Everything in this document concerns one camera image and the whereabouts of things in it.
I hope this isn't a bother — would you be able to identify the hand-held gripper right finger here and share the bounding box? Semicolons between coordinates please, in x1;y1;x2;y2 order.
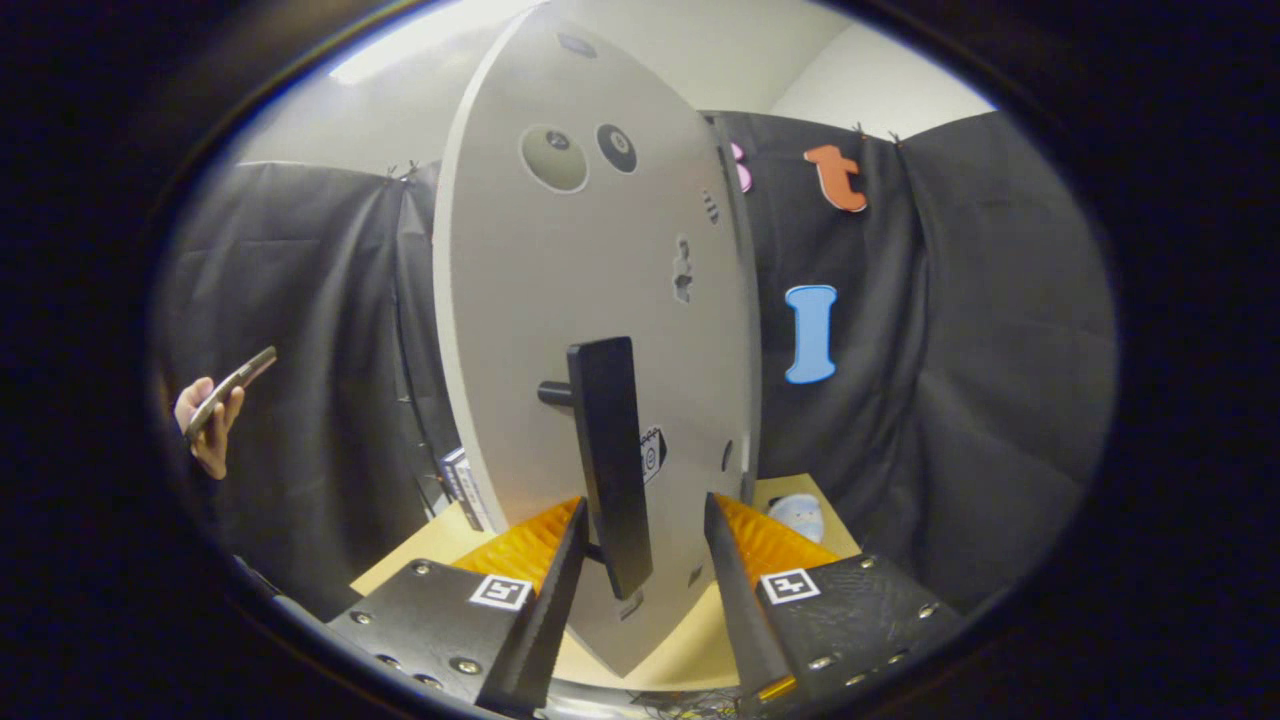
703;490;966;716

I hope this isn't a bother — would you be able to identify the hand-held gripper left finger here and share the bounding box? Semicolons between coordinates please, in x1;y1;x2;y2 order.
325;495;591;719

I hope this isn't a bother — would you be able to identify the light grey cabinet door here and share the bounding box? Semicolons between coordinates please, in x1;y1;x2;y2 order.
432;5;751;679

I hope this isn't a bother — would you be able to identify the grey smartphone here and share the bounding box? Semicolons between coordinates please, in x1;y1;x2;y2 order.
185;345;279;441

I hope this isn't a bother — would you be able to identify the round white blue item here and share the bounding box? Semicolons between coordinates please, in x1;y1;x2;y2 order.
768;492;826;544

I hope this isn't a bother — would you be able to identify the white spine book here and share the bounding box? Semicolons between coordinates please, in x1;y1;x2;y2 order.
455;447;493;533

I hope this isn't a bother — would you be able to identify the dark blue book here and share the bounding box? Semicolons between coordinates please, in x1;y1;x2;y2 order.
440;450;479;531

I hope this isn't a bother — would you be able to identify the dark grey cabinet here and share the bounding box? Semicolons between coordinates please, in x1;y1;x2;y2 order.
705;110;769;501

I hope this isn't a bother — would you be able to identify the black backdrop cloth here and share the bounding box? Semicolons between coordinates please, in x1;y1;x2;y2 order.
150;108;1119;621

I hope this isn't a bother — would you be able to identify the ceiling light panel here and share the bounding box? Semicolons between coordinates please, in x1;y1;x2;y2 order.
328;0;546;86

